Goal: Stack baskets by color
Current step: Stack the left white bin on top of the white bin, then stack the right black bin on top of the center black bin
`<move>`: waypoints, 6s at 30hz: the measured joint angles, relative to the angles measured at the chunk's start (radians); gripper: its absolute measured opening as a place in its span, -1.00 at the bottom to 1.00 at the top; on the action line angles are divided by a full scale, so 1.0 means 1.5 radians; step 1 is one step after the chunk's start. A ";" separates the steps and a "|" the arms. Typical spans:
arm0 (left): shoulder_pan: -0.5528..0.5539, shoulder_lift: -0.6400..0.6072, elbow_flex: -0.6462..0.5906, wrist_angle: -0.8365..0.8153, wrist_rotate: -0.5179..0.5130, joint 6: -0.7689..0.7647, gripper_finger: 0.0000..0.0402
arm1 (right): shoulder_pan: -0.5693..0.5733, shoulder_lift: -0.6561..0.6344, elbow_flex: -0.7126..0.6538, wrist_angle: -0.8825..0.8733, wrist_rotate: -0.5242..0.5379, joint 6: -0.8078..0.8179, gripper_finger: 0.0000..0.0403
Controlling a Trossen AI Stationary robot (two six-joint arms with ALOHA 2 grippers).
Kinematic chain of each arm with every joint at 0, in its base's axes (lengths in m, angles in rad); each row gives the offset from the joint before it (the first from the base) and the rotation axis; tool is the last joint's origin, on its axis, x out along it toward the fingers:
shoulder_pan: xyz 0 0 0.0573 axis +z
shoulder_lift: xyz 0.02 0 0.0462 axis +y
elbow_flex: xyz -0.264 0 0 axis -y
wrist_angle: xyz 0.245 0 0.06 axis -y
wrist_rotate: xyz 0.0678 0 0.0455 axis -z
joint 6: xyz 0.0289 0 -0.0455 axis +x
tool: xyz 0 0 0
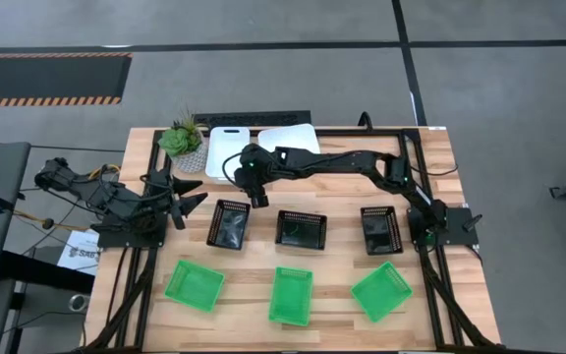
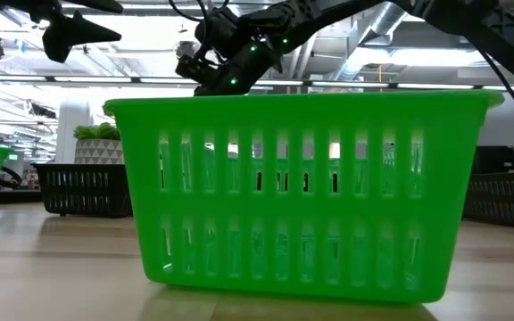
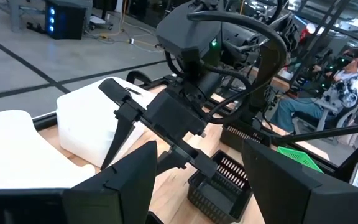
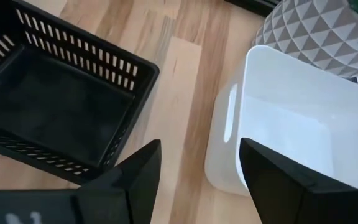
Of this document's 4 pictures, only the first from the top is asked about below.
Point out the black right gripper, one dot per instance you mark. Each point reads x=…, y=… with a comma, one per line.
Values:
x=252, y=172

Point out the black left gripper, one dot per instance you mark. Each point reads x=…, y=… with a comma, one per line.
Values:
x=161, y=194

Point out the green plastic slotted basket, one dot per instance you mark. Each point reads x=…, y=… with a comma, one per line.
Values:
x=381, y=292
x=194, y=286
x=291, y=297

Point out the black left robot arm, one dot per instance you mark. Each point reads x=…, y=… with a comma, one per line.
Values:
x=113, y=201

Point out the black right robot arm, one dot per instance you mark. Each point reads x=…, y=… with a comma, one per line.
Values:
x=342, y=162

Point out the black plastic slotted basket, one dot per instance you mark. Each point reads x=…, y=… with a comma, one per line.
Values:
x=301, y=231
x=381, y=231
x=229, y=225

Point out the succulent in triangle-patterned pot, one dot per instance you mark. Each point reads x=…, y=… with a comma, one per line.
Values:
x=184, y=142

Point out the white printed paper sheet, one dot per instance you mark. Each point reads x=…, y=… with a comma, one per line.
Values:
x=82, y=251

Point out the silver tape roll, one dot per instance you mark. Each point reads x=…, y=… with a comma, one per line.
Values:
x=79, y=302

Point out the black hazard-striped floor mat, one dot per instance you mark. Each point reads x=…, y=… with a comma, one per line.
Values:
x=42, y=78

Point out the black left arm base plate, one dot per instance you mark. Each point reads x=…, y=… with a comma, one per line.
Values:
x=130, y=238

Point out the black aluminium table frame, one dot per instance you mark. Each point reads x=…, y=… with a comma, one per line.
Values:
x=361, y=132

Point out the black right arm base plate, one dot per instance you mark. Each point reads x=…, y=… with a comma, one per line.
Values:
x=460, y=226

